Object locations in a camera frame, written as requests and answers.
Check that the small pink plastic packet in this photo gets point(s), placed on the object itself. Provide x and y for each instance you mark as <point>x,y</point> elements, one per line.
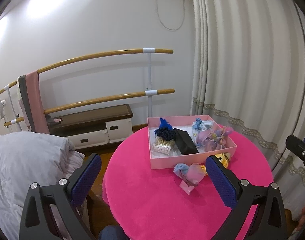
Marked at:
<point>187,188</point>

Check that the pink towel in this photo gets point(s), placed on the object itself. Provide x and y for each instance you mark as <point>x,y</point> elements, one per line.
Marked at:
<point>36,100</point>

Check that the dark blue scrunchie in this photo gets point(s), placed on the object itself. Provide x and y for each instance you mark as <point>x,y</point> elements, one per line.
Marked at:
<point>165,134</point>

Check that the light blue printed cloth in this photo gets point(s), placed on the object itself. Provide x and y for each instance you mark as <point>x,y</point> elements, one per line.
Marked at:
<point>202,125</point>

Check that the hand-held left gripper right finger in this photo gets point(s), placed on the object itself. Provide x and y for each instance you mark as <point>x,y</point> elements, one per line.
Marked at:
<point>221,182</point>

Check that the pink round tablecloth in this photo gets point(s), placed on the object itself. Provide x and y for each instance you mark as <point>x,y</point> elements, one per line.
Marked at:
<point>155,205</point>

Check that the grey towel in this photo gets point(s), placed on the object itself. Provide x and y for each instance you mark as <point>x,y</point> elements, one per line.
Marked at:
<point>23,97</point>

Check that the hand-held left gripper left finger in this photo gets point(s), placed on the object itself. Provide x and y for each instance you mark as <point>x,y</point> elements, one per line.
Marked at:
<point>86,177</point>

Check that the white barre post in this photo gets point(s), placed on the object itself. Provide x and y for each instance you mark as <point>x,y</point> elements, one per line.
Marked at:
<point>150,72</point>
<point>10,105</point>

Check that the small pink object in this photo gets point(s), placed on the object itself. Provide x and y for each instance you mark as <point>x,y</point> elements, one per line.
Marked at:
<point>58,120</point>

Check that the pink cardboard box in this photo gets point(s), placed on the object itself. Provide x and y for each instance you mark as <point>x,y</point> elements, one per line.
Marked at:
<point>177,162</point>

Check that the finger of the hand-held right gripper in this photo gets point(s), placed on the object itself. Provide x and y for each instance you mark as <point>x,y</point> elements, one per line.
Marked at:
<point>296,146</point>

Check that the yellow haired plush doll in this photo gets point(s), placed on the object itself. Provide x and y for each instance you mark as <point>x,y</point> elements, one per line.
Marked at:
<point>222,158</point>

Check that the black leather pouch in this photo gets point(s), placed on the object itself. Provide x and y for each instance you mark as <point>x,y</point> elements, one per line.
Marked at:
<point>186,142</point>

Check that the grey white duvet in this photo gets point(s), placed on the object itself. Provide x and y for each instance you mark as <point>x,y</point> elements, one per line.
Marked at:
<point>22,160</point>

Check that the pastel organza scrunchie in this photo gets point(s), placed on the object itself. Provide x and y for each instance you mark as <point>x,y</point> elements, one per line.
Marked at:
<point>190,173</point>

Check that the cream pleated curtain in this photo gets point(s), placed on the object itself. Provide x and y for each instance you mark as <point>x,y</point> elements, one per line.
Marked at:
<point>242,55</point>

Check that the person's leg in jeans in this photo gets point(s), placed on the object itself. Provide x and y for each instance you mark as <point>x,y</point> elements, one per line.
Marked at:
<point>112,233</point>

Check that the long wooden barre rail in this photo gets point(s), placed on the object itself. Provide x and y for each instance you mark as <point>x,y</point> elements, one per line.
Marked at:
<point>92,56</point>

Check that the purple organza bundle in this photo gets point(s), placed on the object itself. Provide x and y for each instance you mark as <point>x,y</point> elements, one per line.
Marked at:
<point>210,140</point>

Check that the white drawer box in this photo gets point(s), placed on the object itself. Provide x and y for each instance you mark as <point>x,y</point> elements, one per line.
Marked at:
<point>118,130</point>
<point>90,140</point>

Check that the dark wooden bench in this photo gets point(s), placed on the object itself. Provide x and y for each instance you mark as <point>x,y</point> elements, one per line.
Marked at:
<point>92,117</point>

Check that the bag of cotton swabs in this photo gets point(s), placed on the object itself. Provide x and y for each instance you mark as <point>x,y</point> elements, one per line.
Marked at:
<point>163,146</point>

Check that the short wooden barre rail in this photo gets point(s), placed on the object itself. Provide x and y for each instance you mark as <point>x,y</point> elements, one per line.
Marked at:
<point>92,102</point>

